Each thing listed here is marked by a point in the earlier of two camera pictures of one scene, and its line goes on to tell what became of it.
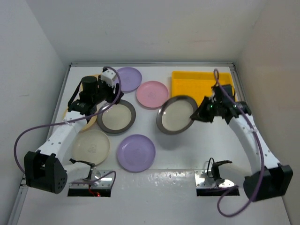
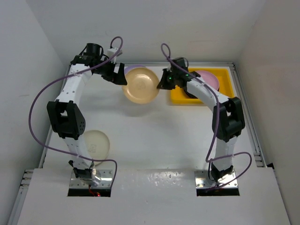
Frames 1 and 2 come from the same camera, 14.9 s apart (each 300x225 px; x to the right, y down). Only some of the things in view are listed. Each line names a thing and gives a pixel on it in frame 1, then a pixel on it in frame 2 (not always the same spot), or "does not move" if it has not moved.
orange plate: (92, 118) to (142, 84)
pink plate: (152, 94) to (209, 78)
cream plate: (90, 146) does not move
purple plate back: (131, 79) to (132, 66)
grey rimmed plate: (174, 116) to (199, 90)
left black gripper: (114, 98) to (116, 78)
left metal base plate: (106, 182) does not move
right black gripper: (200, 114) to (164, 84)
